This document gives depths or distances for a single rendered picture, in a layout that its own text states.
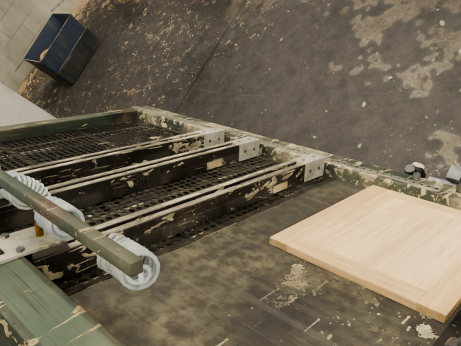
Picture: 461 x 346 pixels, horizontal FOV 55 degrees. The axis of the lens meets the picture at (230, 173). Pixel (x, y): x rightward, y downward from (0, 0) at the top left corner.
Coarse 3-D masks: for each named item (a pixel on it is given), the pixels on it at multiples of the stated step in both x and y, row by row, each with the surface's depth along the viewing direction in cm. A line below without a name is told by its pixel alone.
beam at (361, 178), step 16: (144, 112) 236; (160, 112) 237; (176, 128) 220; (192, 128) 212; (224, 128) 208; (288, 144) 186; (288, 160) 176; (352, 160) 168; (336, 176) 163; (352, 176) 158; (368, 176) 154; (400, 176) 153; (400, 192) 147; (416, 192) 143; (432, 192) 140; (448, 192) 140
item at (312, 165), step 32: (320, 160) 162; (224, 192) 128; (256, 192) 138; (128, 224) 106; (160, 224) 112; (192, 224) 121; (0, 256) 84; (32, 256) 89; (64, 256) 94; (96, 256) 100
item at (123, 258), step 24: (0, 168) 106; (0, 192) 95; (24, 192) 74; (48, 216) 69; (72, 216) 66; (96, 240) 60; (120, 240) 70; (120, 264) 56; (144, 264) 66; (144, 288) 68
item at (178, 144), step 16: (144, 144) 171; (160, 144) 172; (176, 144) 178; (192, 144) 185; (208, 144) 191; (64, 160) 150; (80, 160) 150; (96, 160) 153; (112, 160) 158; (128, 160) 163; (144, 160) 168; (32, 176) 138; (48, 176) 142; (64, 176) 146; (80, 176) 150
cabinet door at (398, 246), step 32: (384, 192) 147; (320, 224) 122; (352, 224) 123; (384, 224) 124; (416, 224) 125; (448, 224) 126; (320, 256) 106; (352, 256) 107; (384, 256) 108; (416, 256) 108; (448, 256) 109; (384, 288) 94; (416, 288) 94; (448, 288) 95
